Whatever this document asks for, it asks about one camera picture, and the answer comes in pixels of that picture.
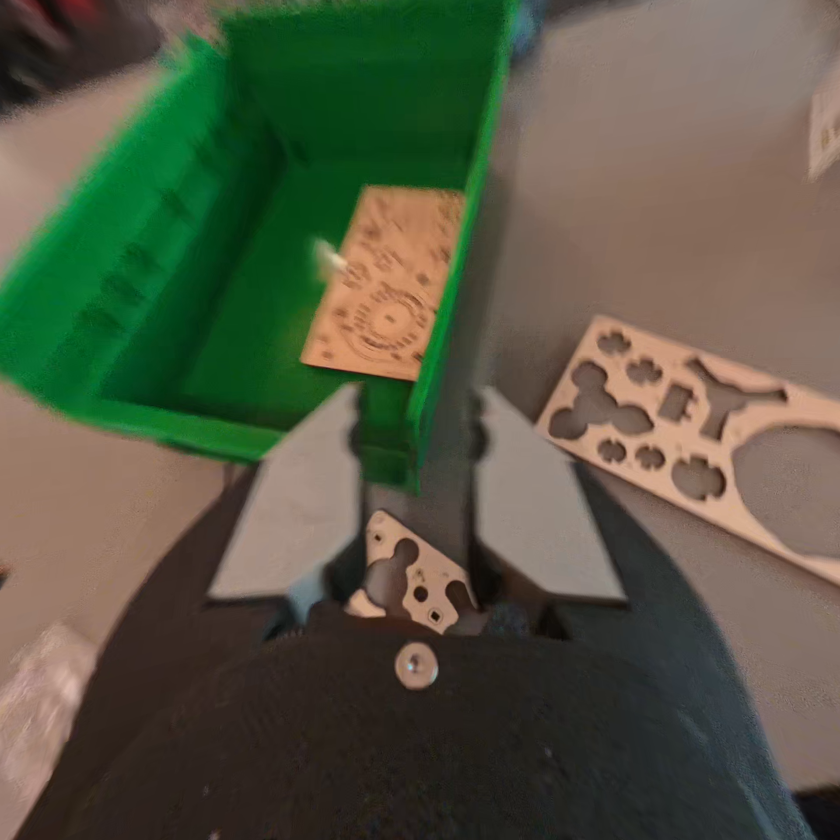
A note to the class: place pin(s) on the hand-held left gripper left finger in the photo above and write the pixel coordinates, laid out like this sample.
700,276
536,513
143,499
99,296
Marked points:
289,518

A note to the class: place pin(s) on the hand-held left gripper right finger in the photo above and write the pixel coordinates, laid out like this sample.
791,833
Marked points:
538,518

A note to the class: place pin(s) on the green plastic bin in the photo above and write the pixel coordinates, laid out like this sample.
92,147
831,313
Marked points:
216,275

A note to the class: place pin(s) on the uncut wooden model parts sheet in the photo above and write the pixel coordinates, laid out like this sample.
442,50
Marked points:
394,289

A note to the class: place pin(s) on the wooden sheet with clover holes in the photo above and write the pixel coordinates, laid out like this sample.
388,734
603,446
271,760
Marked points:
433,571

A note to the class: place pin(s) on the wooden sheet with round hole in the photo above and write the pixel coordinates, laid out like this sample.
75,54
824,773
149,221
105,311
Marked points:
715,420

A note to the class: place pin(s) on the small white scrap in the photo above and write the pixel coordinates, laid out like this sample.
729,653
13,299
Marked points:
330,257

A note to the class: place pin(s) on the clear plastic bag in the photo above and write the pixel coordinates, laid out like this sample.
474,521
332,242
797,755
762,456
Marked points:
36,715

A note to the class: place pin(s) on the printed instruction sheet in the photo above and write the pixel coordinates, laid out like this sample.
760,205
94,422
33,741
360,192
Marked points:
825,131

